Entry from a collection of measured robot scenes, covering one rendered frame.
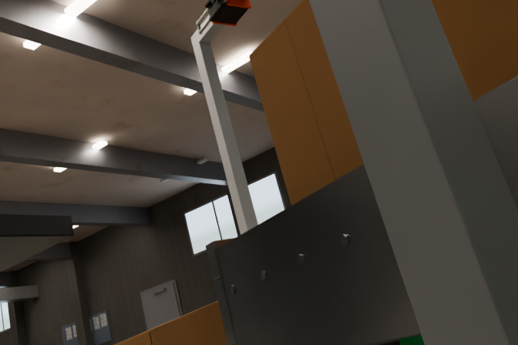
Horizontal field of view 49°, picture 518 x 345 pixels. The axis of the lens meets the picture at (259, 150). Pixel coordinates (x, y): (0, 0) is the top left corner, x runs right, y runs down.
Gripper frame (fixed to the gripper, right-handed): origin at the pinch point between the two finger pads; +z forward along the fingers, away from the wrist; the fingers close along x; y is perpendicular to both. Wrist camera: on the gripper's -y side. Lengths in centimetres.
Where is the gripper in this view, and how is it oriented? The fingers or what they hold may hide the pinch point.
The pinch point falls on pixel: (227, 4)
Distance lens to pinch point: 151.2
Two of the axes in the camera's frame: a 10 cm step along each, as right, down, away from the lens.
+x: 8.2, -0.4, 5.8
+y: 5.2, -4.0, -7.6
